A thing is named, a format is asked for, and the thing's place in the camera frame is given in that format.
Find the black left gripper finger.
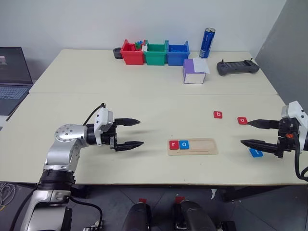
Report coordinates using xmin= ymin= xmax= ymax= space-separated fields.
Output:
xmin=115 ymin=141 xmax=145 ymax=153
xmin=114 ymin=117 xmax=141 ymax=127

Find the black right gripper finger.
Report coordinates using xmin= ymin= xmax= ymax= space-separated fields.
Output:
xmin=240 ymin=139 xmax=279 ymax=156
xmin=247 ymin=118 xmax=281 ymax=130

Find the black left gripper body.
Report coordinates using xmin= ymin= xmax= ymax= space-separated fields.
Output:
xmin=101 ymin=121 xmax=118 ymax=151

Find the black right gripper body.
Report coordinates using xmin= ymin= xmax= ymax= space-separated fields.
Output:
xmin=275 ymin=118 xmax=301 ymax=159

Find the blue letter block t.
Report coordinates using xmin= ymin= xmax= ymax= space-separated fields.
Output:
xmin=248 ymin=148 xmax=265 ymax=158

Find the wooden letter tray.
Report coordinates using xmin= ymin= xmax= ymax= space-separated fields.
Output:
xmin=167 ymin=138 xmax=219 ymax=156

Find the red plastic bin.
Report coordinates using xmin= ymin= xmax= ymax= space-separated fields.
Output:
xmin=120 ymin=39 xmax=146 ymax=65

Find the grey handheld controller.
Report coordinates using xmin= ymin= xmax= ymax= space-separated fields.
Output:
xmin=216 ymin=58 xmax=260 ymax=77

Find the black round holder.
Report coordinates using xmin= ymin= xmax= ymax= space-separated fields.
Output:
xmin=113 ymin=47 xmax=124 ymax=60

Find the green plastic bin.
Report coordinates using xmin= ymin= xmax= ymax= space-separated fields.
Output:
xmin=143 ymin=39 xmax=167 ymax=66

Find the dark rounded shape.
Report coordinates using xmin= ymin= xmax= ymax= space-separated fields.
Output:
xmin=122 ymin=201 xmax=152 ymax=231
xmin=172 ymin=200 xmax=218 ymax=231

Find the purple and white box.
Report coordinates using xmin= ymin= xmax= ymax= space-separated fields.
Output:
xmin=182 ymin=58 xmax=209 ymax=85

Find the blue plastic bin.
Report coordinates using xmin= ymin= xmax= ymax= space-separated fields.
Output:
xmin=166 ymin=40 xmax=191 ymax=66

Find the white paper slip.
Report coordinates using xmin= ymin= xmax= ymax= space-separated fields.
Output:
xmin=192 ymin=57 xmax=211 ymax=74

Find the blue drink can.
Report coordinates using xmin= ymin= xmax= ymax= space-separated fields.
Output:
xmin=199 ymin=27 xmax=217 ymax=59

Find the dark grey laptop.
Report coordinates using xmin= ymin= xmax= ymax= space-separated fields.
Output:
xmin=0 ymin=46 xmax=34 ymax=116

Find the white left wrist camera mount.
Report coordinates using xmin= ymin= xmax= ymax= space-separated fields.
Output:
xmin=93 ymin=107 xmax=114 ymax=146

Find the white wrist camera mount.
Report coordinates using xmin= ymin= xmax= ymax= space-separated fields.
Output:
xmin=281 ymin=101 xmax=308 ymax=145
xmin=93 ymin=107 xmax=114 ymax=146

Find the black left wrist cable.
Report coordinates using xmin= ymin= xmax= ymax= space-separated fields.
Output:
xmin=82 ymin=103 xmax=107 ymax=126

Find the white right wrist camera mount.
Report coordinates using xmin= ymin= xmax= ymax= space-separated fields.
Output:
xmin=281 ymin=101 xmax=308 ymax=145

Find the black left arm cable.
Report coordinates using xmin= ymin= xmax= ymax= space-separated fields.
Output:
xmin=69 ymin=196 xmax=104 ymax=228

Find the white cable bundle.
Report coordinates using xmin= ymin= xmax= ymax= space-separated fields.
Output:
xmin=0 ymin=182 xmax=16 ymax=210

